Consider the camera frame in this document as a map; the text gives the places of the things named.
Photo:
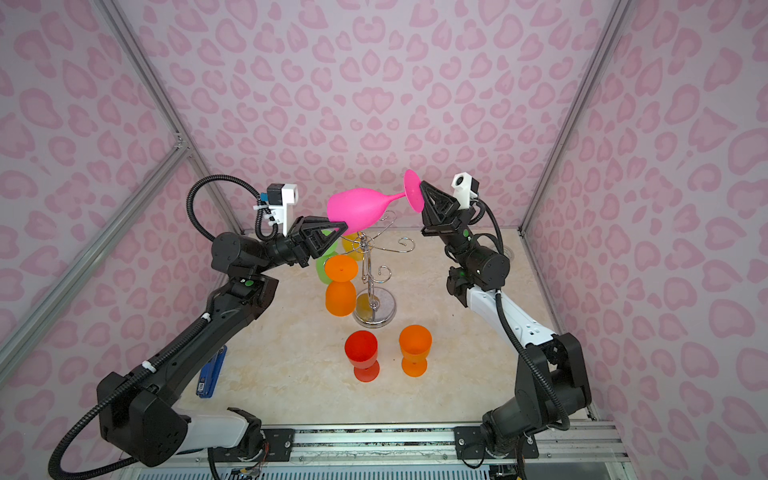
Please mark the red plastic wine glass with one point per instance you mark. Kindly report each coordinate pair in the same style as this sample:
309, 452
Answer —
361, 349

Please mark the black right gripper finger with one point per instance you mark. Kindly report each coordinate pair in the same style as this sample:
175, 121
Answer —
436, 200
439, 217

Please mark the orange wine glass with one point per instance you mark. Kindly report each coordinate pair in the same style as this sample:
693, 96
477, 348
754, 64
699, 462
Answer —
340, 298
415, 343

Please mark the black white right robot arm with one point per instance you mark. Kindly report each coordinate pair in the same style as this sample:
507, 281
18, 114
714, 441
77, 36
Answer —
551, 380

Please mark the blue flat object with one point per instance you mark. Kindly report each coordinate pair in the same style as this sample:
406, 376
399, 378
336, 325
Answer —
209, 374

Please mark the pink plastic wine glass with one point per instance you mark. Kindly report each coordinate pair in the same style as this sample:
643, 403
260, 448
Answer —
361, 208

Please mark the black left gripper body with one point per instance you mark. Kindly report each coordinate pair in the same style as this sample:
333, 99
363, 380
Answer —
291, 252

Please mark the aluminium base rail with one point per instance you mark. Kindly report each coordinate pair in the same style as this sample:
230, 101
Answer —
588, 450

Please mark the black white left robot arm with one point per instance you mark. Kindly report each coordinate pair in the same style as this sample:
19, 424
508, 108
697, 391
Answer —
139, 417

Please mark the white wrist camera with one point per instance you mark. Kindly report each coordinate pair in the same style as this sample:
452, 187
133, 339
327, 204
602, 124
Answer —
465, 189
277, 204

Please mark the yellow plastic wine glass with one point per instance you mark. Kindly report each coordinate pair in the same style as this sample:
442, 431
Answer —
354, 246

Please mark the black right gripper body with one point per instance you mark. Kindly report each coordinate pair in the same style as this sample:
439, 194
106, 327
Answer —
462, 243

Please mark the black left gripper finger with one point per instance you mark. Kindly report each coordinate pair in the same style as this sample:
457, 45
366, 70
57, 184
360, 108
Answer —
306, 224
321, 242

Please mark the chrome wine glass rack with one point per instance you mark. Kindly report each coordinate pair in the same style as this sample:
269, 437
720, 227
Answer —
376, 306

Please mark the green plastic wine glass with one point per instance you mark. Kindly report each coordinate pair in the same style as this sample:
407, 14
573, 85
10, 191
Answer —
320, 263

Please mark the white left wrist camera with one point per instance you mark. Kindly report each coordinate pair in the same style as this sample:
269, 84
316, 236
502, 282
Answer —
277, 204

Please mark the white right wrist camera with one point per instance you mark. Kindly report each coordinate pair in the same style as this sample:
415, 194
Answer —
465, 189

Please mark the orange wine glass front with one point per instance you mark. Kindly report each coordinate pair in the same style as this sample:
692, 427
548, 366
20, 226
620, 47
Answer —
340, 298

